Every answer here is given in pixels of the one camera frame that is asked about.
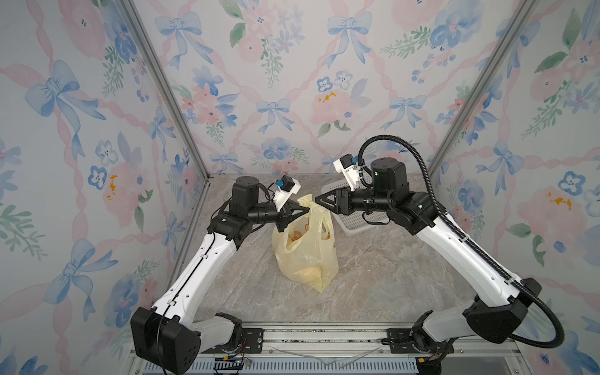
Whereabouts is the yellow plastic bag orange print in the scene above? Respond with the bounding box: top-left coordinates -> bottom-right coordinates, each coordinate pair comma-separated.
272,194 -> 339,293

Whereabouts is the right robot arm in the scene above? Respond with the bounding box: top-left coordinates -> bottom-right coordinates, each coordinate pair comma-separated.
315,154 -> 532,353

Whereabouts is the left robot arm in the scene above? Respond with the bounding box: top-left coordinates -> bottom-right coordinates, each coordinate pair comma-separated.
131,175 -> 309,374

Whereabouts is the white plastic basket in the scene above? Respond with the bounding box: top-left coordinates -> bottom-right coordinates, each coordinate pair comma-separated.
321,179 -> 389,236

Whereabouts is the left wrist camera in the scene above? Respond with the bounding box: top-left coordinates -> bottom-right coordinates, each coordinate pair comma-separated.
273,175 -> 301,212

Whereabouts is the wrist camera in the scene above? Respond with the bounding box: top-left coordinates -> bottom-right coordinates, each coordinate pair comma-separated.
273,175 -> 301,212
333,154 -> 364,192

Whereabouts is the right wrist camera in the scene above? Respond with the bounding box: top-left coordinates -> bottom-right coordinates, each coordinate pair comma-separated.
333,154 -> 364,192

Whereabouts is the left corner aluminium post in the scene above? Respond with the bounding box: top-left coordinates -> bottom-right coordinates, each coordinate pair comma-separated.
116,0 -> 209,181

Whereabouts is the corner aluminium post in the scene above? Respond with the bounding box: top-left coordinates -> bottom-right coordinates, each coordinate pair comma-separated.
429,0 -> 538,175
116,0 -> 209,181

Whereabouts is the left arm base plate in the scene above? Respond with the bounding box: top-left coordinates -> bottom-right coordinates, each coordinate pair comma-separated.
202,328 -> 264,355

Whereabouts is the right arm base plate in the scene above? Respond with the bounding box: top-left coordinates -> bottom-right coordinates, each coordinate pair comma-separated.
381,328 -> 455,356

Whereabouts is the aluminium frame rail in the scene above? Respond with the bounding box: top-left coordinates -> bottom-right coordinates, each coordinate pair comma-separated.
122,321 -> 531,375

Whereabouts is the black corrugated cable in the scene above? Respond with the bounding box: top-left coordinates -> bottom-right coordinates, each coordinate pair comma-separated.
357,134 -> 566,349

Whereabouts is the right corner aluminium post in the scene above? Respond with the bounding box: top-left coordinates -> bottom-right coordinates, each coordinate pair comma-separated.
429,0 -> 538,175

